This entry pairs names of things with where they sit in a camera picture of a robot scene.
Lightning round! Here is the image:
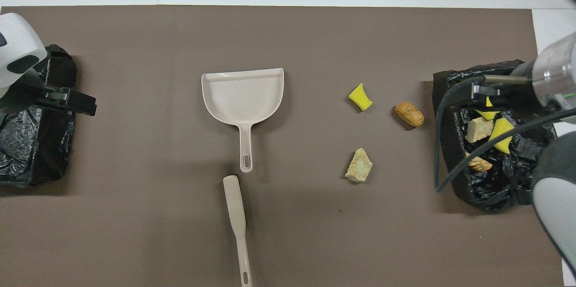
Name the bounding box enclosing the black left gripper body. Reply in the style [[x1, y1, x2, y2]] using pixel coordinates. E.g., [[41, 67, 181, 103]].
[[20, 86, 98, 117]]

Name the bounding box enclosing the brown paper table mat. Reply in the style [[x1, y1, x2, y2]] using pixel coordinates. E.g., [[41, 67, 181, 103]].
[[0, 5, 565, 287]]

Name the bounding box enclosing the yellow sponge piece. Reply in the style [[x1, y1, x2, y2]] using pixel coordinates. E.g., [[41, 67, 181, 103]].
[[348, 82, 374, 112], [475, 97, 501, 121], [488, 117, 515, 154]]

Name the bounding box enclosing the brown bread roll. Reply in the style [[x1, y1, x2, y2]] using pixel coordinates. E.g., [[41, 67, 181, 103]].
[[395, 102, 425, 128]]

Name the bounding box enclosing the pale crusty bread chunk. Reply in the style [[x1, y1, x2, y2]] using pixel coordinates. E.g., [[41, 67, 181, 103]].
[[345, 148, 374, 184]]

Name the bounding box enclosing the black bag lined bin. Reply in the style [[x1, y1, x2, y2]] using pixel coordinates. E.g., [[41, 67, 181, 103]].
[[432, 59, 571, 211], [0, 44, 78, 187]]

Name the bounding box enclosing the small golden croissant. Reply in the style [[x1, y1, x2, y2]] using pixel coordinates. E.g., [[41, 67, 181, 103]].
[[466, 117, 495, 144], [466, 152, 493, 173]]

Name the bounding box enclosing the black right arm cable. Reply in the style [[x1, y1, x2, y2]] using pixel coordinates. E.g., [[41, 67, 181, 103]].
[[433, 75, 576, 194]]

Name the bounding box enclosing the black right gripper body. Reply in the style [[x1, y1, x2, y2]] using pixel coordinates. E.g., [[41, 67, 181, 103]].
[[450, 85, 540, 113]]

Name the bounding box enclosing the beige plastic dustpan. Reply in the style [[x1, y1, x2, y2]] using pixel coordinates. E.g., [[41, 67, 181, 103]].
[[201, 67, 285, 174]]

